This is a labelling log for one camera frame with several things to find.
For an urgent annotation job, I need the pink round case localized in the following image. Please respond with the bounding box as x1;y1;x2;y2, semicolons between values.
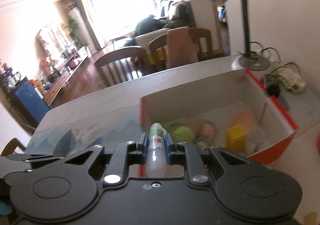
229;110;254;129

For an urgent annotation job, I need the clear glass cup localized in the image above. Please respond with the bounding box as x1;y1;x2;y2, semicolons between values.
245;126;268;155

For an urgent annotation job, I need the pink doll keychain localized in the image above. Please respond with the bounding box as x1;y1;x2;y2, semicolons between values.
196;121;217;149

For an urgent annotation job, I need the blue landscape table mat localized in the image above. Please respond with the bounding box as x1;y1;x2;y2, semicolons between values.
25;107;142;157

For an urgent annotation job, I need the white green cloth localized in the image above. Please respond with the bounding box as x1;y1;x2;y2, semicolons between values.
274;67;305;94

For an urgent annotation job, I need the red cardboard box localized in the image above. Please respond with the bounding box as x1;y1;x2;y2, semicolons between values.
139;70;298;164

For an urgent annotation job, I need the blue gloved hand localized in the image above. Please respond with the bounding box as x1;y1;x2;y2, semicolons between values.
0;179;12;216

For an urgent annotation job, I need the blue cabinet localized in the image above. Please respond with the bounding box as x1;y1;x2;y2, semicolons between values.
12;77;50;127

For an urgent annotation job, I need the yellow small box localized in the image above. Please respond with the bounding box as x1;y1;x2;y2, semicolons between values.
225;124;247;153

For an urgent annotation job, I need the wooden tv console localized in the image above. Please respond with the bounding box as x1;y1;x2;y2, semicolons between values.
43;46;90;107

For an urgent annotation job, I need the wooden chair with towel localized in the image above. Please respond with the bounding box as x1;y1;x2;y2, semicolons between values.
148;27;214;69

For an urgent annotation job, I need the dark wooden chair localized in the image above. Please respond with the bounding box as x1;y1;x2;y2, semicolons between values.
94;46;151;87

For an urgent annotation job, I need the black power plug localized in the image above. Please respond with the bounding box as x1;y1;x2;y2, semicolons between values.
265;84;281;98

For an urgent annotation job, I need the pink towel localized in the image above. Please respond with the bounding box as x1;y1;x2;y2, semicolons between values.
165;27;199;68

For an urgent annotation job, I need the beige sofa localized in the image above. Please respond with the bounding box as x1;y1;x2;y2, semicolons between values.
124;0;195;47

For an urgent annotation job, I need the spice jar green lid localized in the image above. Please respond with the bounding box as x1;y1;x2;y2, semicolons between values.
169;117;204;143

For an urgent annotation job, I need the white correction pen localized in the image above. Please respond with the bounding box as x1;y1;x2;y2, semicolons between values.
146;123;167;177

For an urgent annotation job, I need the red water bottle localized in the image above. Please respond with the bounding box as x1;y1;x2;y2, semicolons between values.
316;134;320;153

